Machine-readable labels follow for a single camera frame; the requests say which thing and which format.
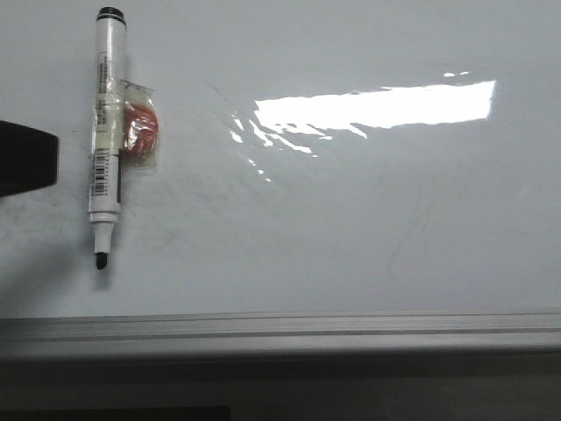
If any aluminium whiteboard frame rail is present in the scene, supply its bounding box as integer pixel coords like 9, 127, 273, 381
1, 310, 560, 362

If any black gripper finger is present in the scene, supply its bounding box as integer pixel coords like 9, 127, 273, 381
1, 120, 59, 197

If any white black whiteboard marker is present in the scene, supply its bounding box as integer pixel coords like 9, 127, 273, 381
89, 6, 126, 270

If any red round magnet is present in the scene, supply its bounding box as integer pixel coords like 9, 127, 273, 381
123, 102, 159, 159

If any white glossy whiteboard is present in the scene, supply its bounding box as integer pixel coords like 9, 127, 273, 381
1, 1, 560, 318

